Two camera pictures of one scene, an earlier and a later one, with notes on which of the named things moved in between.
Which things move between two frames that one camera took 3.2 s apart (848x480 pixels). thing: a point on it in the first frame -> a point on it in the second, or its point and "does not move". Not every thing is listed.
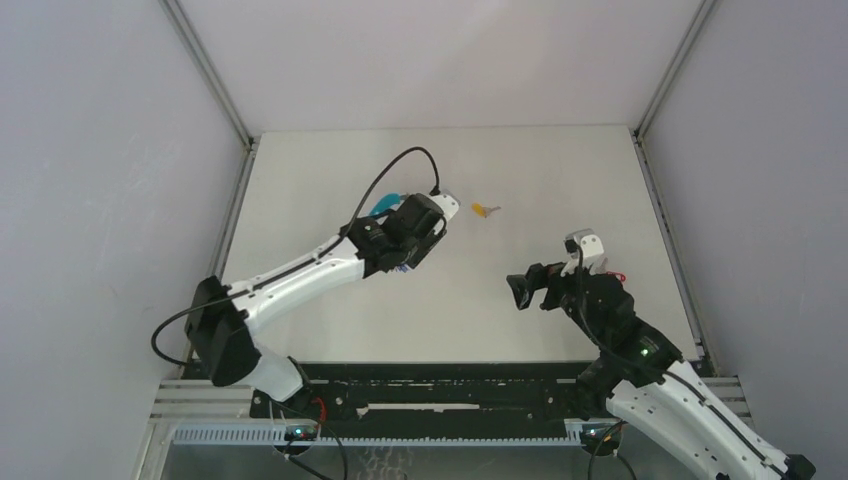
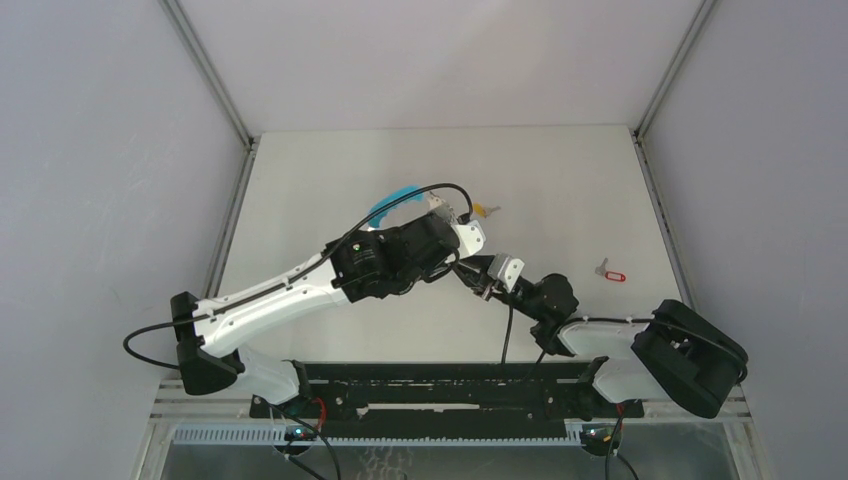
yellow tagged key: (482, 210) does not move
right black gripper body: (563, 291) -> (486, 287)
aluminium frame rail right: (700, 344) does not move
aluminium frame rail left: (210, 71) does not move
